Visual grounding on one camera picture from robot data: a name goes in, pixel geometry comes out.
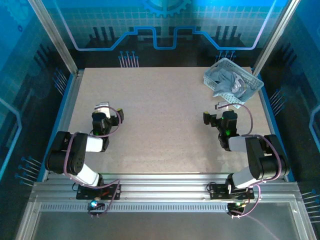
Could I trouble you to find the grey-blue printed t-shirt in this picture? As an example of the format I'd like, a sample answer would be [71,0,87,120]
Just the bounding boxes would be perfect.
[212,68,251,100]

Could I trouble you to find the blue table side strip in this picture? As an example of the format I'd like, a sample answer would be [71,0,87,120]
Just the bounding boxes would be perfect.
[36,73,76,182]
[256,72,295,182]

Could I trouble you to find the light blue plastic basket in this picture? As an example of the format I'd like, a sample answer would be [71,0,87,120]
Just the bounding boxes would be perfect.
[203,57,265,105]

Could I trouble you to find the grey lower shelf panel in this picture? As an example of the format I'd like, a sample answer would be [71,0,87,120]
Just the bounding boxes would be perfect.
[14,211,316,240]

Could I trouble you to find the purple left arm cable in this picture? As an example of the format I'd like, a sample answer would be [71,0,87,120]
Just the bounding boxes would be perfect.
[63,106,123,219]

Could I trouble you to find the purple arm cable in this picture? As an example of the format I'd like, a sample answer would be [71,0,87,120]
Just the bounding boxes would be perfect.
[63,106,123,219]
[216,102,285,219]

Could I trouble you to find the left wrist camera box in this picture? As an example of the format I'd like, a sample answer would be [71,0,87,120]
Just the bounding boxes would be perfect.
[94,101,111,118]

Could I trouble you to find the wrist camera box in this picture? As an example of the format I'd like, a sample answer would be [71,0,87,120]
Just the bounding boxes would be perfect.
[216,101,232,112]
[94,101,111,118]

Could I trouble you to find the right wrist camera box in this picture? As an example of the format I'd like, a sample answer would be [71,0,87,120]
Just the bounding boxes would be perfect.
[216,101,232,112]

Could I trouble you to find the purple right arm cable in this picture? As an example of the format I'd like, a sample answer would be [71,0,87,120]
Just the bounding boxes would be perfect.
[216,102,285,219]

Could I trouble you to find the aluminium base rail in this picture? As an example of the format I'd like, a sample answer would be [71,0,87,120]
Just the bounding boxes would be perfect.
[32,172,301,205]

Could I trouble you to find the aluminium frame post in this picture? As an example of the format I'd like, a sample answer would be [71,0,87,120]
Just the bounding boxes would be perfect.
[27,0,80,77]
[251,0,302,76]

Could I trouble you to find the slotted grey cable duct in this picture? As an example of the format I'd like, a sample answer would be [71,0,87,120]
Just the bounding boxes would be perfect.
[39,202,232,213]

